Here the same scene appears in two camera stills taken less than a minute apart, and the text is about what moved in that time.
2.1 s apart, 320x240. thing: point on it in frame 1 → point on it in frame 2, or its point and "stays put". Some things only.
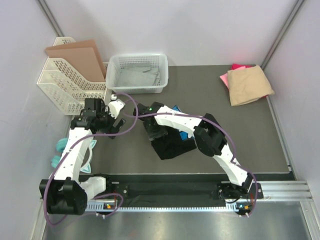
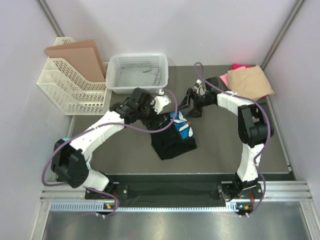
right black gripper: [152, 136] → [196, 112]
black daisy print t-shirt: [172, 144] stays put
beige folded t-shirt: [247, 85] stays put
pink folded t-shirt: [224, 77] stays put
